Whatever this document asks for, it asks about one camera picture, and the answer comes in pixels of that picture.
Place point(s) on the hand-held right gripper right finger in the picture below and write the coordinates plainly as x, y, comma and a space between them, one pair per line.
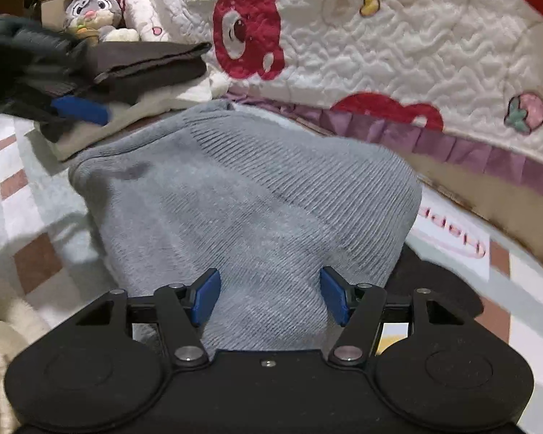
335, 296

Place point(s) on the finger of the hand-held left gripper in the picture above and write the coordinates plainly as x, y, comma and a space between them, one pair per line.
83, 112

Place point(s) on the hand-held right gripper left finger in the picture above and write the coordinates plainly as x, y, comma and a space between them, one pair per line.
206, 298

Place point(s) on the grey knit sweater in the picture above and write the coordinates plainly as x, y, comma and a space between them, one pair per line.
253, 212

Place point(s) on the beige folded garment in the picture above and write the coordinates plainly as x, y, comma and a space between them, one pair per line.
88, 138

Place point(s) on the cardboard box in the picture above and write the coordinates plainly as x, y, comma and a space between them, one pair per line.
52, 7

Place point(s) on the dark brown folded garment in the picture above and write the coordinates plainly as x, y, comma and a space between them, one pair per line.
149, 65

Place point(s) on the grey bunny plush toy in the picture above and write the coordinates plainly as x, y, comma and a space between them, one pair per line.
90, 7

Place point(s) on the black cloth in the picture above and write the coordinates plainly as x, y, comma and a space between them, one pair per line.
439, 280

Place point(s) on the person's cream fleece jacket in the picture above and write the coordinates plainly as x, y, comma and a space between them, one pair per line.
4, 339

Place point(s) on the bear print quilt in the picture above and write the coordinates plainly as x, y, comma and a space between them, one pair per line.
389, 54

